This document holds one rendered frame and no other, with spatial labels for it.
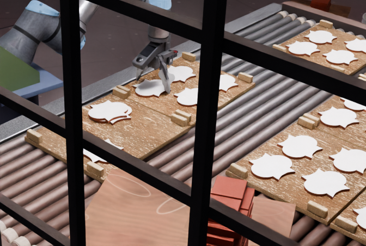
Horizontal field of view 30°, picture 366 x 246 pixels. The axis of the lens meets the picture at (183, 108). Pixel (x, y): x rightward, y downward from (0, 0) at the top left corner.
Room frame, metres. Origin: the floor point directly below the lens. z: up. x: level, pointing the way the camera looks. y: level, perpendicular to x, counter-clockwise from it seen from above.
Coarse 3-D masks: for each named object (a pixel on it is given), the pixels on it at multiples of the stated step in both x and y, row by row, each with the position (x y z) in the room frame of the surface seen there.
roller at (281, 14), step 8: (272, 16) 3.02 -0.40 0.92; (280, 16) 3.04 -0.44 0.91; (256, 24) 2.90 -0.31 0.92; (264, 24) 2.93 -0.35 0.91; (240, 32) 2.80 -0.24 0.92; (248, 32) 2.83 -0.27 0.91; (104, 96) 2.15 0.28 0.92; (88, 104) 2.08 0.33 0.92; (24, 136) 1.85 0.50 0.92; (8, 144) 1.80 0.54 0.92; (16, 144) 1.82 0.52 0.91; (0, 152) 1.77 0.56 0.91
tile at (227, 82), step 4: (224, 76) 2.31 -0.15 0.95; (228, 76) 2.31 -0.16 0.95; (220, 80) 2.28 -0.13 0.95; (224, 80) 2.28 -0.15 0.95; (228, 80) 2.28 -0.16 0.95; (232, 80) 2.28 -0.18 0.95; (220, 84) 2.24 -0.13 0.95; (224, 84) 2.24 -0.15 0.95; (228, 84) 2.24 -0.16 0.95; (232, 84) 2.25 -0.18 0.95; (236, 84) 2.25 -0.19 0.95; (220, 88) 2.21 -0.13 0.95; (224, 88) 2.21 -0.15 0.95; (228, 88) 2.22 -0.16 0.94; (224, 92) 2.20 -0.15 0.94
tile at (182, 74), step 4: (172, 68) 2.35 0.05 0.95; (176, 68) 2.36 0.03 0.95; (180, 68) 2.36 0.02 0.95; (184, 68) 2.36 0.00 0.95; (188, 68) 2.36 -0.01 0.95; (172, 72) 2.32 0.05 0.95; (176, 72) 2.32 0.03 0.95; (180, 72) 2.32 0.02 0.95; (184, 72) 2.32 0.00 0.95; (188, 72) 2.33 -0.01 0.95; (192, 72) 2.33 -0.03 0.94; (176, 76) 2.29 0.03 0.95; (180, 76) 2.29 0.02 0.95; (184, 76) 2.29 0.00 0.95; (188, 76) 2.29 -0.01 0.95; (192, 76) 2.30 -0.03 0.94; (176, 80) 2.26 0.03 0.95; (180, 80) 2.26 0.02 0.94; (184, 80) 2.26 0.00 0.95
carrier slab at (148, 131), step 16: (112, 96) 2.12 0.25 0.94; (144, 112) 2.02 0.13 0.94; (96, 128) 1.90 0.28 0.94; (112, 128) 1.90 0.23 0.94; (128, 128) 1.91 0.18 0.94; (144, 128) 1.91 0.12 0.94; (160, 128) 1.92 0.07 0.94; (176, 128) 1.93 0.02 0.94; (32, 144) 1.80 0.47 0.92; (48, 144) 1.79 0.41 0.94; (64, 144) 1.79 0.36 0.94; (128, 144) 1.81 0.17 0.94; (144, 144) 1.82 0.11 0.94; (160, 144) 1.82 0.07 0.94; (64, 160) 1.72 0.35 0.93; (96, 176) 1.63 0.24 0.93
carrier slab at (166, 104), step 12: (180, 60) 2.45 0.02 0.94; (156, 72) 2.33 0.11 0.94; (132, 84) 2.22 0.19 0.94; (180, 84) 2.24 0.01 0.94; (192, 84) 2.25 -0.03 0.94; (240, 84) 2.27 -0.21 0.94; (252, 84) 2.27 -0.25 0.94; (132, 96) 2.13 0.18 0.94; (168, 96) 2.14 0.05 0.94; (228, 96) 2.17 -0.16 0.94; (156, 108) 2.05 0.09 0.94; (168, 108) 2.06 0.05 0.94; (180, 108) 2.06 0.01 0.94; (192, 108) 2.07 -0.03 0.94; (192, 120) 1.99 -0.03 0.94
